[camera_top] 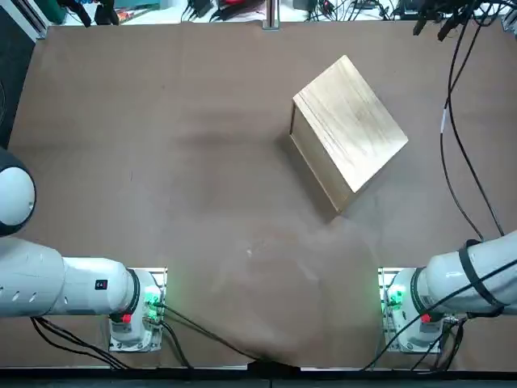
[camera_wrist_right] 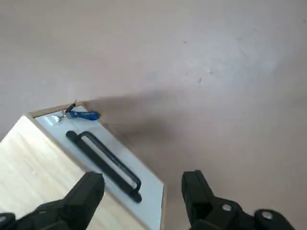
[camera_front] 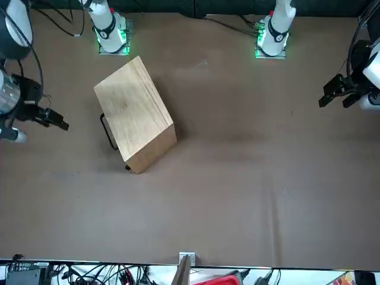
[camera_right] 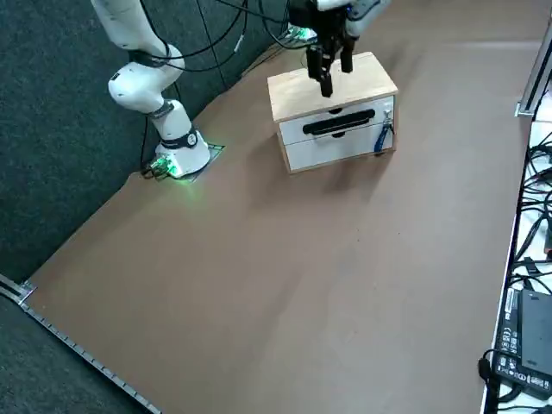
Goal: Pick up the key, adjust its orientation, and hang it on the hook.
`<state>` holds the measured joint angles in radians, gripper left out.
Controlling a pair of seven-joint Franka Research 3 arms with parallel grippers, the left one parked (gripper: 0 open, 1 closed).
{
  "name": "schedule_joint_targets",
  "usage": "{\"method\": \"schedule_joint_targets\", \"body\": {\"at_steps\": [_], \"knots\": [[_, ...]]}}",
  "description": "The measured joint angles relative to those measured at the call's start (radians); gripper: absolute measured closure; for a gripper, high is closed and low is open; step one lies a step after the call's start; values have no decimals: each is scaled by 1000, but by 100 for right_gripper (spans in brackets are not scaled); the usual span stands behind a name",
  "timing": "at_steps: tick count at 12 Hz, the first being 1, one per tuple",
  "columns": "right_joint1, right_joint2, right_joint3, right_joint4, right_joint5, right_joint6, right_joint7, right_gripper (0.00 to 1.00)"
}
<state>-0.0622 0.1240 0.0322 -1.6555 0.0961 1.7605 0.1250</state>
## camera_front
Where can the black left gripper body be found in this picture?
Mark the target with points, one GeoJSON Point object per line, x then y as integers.
{"type": "Point", "coordinates": [359, 80]}

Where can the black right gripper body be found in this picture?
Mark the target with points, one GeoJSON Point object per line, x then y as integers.
{"type": "Point", "coordinates": [29, 92]}

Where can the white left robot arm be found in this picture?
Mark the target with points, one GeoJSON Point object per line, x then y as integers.
{"type": "Point", "coordinates": [279, 23]}

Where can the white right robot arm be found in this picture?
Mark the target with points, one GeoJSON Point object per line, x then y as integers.
{"type": "Point", "coordinates": [107, 20]}

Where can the wooden drawer box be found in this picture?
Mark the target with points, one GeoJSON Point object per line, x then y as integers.
{"type": "Point", "coordinates": [130, 110]}

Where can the black clip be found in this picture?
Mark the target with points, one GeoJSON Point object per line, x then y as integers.
{"type": "Point", "coordinates": [17, 258]}

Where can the black power adapter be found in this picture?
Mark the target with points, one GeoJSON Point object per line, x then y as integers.
{"type": "Point", "coordinates": [23, 277]}

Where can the small black box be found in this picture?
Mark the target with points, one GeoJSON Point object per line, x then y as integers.
{"type": "Point", "coordinates": [365, 279]}

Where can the colourful booklet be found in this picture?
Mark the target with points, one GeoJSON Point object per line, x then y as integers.
{"type": "Point", "coordinates": [345, 280]}

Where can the wooden board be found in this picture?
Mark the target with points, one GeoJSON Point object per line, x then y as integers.
{"type": "Point", "coordinates": [182, 273]}

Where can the red plastic tray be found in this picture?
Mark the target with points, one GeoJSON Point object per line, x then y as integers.
{"type": "Point", "coordinates": [222, 280]}

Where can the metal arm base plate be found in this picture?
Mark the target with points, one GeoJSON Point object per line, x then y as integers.
{"type": "Point", "coordinates": [129, 44]}
{"type": "Point", "coordinates": [283, 55]}

